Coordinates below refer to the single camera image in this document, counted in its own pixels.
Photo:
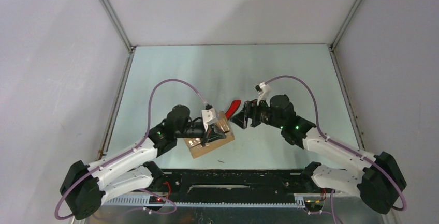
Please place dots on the brown cardboard express box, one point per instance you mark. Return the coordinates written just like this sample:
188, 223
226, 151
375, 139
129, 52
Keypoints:
194, 144

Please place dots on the red black utility knife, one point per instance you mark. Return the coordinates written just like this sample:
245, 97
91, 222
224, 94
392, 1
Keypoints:
234, 106

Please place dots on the aluminium frame rail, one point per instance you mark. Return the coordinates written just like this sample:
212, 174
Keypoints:
232, 187

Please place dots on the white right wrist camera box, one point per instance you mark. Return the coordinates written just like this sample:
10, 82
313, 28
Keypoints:
263, 90

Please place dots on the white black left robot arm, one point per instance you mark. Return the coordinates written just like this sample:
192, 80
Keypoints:
120, 160

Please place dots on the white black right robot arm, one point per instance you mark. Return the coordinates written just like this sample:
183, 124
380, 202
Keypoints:
343, 154

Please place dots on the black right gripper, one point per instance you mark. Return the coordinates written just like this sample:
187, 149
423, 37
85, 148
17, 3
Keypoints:
250, 109

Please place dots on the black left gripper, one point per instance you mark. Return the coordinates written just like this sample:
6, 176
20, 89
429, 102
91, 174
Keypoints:
213, 135

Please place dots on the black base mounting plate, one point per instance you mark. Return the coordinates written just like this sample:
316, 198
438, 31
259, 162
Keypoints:
218, 186

